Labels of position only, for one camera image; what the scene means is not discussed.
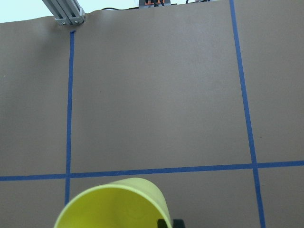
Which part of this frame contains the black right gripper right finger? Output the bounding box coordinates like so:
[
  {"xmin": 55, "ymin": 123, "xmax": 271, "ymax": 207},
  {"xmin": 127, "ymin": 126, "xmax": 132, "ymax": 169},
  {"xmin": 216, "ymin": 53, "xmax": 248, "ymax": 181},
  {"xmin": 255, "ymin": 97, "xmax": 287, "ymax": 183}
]
[{"xmin": 173, "ymin": 219, "xmax": 185, "ymax": 228}]

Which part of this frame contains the yellow cup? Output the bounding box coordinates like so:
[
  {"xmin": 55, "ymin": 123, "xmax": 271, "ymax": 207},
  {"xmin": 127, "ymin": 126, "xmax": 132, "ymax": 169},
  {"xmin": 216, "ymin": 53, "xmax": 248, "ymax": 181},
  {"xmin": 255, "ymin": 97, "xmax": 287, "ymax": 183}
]
[{"xmin": 54, "ymin": 178, "xmax": 173, "ymax": 228}]

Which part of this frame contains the black opposing right gripper left finger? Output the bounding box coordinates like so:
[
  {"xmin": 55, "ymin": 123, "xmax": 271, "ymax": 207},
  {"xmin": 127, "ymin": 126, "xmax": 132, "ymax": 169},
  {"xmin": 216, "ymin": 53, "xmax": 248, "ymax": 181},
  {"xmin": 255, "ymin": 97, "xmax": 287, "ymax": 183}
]
[{"xmin": 157, "ymin": 219, "xmax": 167, "ymax": 228}]

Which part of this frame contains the aluminium frame post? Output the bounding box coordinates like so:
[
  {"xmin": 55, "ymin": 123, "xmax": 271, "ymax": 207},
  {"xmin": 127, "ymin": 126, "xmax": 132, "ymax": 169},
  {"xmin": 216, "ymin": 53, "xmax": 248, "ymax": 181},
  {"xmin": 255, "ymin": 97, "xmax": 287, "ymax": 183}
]
[{"xmin": 43, "ymin": 0, "xmax": 86, "ymax": 26}]

